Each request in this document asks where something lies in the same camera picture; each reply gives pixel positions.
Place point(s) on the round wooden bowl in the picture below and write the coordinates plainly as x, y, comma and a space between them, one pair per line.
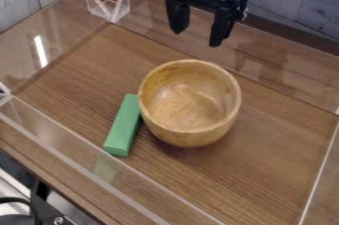
190, 101

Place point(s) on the green rectangular stick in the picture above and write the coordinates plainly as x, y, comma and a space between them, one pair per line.
120, 136

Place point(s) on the clear acrylic corner bracket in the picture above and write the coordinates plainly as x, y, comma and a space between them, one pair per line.
107, 9

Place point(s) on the clear acrylic front wall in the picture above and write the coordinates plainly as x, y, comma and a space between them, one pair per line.
113, 192

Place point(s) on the black table leg bracket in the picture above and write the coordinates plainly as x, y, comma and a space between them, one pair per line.
47, 214

